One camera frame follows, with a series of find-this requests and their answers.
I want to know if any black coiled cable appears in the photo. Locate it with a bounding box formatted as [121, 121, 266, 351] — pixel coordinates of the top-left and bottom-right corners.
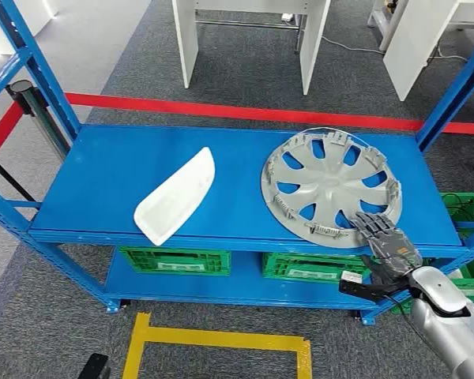
[444, 193, 474, 224]

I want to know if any chrome stanchion post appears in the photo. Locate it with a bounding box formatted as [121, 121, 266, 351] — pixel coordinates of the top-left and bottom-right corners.
[6, 80, 71, 158]

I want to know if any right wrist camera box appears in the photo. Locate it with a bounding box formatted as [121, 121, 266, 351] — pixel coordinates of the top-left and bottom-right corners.
[338, 270, 380, 305]

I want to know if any blue metal shelf rack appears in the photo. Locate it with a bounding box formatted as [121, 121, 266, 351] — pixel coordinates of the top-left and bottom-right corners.
[0, 0, 474, 326]

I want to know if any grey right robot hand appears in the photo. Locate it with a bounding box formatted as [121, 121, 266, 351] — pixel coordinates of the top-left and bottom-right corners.
[349, 211, 424, 294]

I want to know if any grey plastic wheel hubcap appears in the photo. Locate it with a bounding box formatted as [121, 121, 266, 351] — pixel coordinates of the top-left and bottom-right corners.
[260, 126, 403, 250]

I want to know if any black stanchion post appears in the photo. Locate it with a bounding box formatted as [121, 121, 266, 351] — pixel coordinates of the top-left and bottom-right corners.
[0, 159, 38, 204]

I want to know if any white desk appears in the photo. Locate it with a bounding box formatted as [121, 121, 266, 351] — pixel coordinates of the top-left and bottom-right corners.
[367, 0, 474, 102]
[172, 0, 332, 96]

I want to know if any white curved plastic part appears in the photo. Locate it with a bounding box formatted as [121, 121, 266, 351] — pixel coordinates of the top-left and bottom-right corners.
[133, 147, 216, 247]

